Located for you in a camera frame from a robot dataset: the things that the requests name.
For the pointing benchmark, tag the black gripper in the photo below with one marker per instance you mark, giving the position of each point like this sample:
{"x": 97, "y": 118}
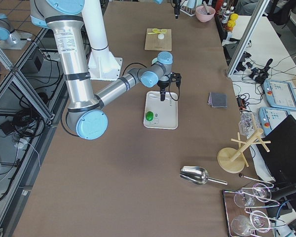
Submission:
{"x": 176, "y": 11}
{"x": 162, "y": 86}

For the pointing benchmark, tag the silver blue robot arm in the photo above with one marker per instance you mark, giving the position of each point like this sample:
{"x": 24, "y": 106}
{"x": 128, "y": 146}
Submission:
{"x": 0, "y": 29}
{"x": 88, "y": 96}

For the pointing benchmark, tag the pink bowl with ice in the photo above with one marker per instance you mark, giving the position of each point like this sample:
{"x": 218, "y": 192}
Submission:
{"x": 202, "y": 15}

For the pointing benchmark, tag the light green bowl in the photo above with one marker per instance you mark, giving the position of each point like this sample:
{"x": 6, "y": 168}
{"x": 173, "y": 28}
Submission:
{"x": 155, "y": 61}

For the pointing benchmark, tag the white rectangular tray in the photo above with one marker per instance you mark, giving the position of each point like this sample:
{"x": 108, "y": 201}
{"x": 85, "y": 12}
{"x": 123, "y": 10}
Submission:
{"x": 165, "y": 112}

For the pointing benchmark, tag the green lime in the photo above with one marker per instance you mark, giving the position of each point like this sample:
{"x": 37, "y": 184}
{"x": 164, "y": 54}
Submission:
{"x": 149, "y": 116}

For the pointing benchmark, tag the metal muddler tube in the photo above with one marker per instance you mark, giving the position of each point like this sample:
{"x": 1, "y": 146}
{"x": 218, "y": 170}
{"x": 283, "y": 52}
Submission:
{"x": 206, "y": 8}

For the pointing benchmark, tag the yellow plastic knife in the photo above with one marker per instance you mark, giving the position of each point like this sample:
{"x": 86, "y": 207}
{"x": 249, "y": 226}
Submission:
{"x": 151, "y": 33}

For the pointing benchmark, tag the wooden cutting board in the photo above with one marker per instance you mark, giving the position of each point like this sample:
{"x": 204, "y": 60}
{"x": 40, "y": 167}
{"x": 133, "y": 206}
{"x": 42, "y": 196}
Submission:
{"x": 153, "y": 43}

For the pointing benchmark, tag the grey folded cloth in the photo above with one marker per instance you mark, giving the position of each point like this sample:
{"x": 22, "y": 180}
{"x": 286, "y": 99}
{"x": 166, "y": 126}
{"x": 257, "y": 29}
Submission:
{"x": 217, "y": 100}

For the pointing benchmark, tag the metal scoop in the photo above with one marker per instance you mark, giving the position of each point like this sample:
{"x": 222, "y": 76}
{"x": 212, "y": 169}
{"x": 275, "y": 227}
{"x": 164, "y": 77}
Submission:
{"x": 198, "y": 175}

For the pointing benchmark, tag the clear glass jar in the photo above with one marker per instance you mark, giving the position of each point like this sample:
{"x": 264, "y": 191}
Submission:
{"x": 247, "y": 123}

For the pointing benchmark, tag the wooden mug tree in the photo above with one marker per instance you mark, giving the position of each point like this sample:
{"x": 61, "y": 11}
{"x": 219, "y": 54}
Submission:
{"x": 232, "y": 160}

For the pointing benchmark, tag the teach pendant tablet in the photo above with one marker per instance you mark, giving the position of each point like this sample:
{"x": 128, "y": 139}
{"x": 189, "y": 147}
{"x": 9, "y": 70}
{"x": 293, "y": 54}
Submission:
{"x": 271, "y": 117}
{"x": 280, "y": 94}

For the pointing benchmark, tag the wine glass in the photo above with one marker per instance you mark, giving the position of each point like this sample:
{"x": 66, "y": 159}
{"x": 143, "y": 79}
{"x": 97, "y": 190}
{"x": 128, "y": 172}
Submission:
{"x": 243, "y": 199}
{"x": 242, "y": 226}

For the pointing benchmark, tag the black monitor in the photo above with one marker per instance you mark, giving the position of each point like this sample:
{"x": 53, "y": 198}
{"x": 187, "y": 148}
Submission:
{"x": 281, "y": 158}

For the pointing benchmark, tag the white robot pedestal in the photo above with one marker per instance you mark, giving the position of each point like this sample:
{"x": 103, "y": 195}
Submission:
{"x": 102, "y": 63}

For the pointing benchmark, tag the aluminium frame post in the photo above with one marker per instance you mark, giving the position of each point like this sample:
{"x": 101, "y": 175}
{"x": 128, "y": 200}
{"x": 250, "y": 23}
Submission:
{"x": 257, "y": 14}

